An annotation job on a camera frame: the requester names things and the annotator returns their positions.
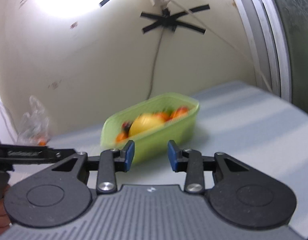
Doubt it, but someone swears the dark purple tomato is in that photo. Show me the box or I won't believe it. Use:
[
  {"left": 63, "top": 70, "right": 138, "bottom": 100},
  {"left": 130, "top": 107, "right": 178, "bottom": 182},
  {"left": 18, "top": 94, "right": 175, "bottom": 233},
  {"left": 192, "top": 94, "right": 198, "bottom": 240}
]
[{"left": 121, "top": 121, "right": 132, "bottom": 133}]

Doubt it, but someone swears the black tape cross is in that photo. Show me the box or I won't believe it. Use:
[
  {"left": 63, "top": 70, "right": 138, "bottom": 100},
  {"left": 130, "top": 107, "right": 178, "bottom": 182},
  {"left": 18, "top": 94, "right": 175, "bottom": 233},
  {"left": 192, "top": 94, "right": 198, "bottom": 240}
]
[{"left": 140, "top": 8, "right": 206, "bottom": 34}]

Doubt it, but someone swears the person's left hand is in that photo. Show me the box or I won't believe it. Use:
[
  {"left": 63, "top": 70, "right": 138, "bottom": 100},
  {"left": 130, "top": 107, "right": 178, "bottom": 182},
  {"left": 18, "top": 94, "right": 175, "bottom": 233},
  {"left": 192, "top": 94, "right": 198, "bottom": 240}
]
[{"left": 0, "top": 198, "right": 10, "bottom": 235}]

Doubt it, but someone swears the clear plastic bag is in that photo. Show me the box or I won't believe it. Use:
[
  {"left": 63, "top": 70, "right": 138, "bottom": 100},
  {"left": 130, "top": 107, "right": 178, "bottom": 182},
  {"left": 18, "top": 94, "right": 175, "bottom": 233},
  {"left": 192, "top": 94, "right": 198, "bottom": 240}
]
[{"left": 16, "top": 95, "right": 51, "bottom": 146}]

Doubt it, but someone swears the green plastic basket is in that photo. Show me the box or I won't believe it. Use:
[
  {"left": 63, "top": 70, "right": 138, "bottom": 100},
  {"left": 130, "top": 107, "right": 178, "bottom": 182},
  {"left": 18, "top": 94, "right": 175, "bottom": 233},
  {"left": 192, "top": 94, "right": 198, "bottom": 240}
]
[{"left": 100, "top": 93, "right": 200, "bottom": 164}]

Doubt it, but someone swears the window frame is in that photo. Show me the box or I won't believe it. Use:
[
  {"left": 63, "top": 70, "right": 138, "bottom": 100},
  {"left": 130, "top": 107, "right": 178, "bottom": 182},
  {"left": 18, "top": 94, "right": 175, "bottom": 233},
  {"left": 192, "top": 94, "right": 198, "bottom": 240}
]
[{"left": 223, "top": 0, "right": 308, "bottom": 118}]

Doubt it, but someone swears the white wall cable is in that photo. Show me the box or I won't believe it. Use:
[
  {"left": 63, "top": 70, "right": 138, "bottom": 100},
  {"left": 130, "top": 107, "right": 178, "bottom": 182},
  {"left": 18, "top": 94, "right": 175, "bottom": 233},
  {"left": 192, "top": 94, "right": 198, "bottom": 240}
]
[{"left": 146, "top": 0, "right": 274, "bottom": 100}]

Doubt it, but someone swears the orange mandarin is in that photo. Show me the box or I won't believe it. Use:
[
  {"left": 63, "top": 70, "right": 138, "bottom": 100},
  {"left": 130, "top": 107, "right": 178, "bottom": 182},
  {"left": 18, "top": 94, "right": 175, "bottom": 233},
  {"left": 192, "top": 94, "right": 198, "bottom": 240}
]
[
  {"left": 154, "top": 112, "right": 170, "bottom": 122},
  {"left": 170, "top": 106, "right": 190, "bottom": 119}
]

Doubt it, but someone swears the orange red tomato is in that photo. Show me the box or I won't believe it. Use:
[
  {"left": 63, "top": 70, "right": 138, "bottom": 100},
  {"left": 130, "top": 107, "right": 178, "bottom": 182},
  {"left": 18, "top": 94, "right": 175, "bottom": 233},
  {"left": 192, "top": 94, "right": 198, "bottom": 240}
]
[{"left": 115, "top": 132, "right": 128, "bottom": 144}]

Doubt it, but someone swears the large yellow grapefruit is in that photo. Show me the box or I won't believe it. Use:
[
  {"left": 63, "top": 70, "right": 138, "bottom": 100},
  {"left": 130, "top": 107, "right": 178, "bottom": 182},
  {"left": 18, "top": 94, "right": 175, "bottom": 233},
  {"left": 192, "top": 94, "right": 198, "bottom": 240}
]
[{"left": 128, "top": 113, "right": 165, "bottom": 137}]

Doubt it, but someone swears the striped bed sheet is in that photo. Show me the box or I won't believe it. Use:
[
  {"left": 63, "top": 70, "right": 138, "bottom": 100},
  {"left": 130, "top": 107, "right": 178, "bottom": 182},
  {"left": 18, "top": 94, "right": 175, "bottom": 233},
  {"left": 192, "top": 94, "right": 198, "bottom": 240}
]
[{"left": 3, "top": 81, "right": 308, "bottom": 239}]

